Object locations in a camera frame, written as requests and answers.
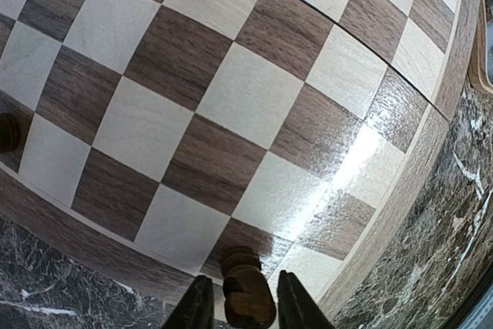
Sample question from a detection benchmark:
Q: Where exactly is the dark wooden chess rook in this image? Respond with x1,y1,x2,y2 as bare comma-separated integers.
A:
0,112,21,153

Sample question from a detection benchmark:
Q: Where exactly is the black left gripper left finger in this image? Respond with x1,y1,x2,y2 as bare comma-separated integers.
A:
162,275,214,329

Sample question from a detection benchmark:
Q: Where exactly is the dark wooden chess knight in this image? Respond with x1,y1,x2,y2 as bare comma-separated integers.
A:
220,246,277,328

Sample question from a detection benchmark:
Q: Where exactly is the silver metal tray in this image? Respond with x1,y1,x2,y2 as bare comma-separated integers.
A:
468,0,492,96

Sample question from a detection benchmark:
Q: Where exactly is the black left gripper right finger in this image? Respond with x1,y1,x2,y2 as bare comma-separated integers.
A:
277,270,335,329

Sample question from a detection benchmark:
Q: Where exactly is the wooden folding chess board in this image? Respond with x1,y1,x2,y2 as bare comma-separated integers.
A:
1,0,479,316

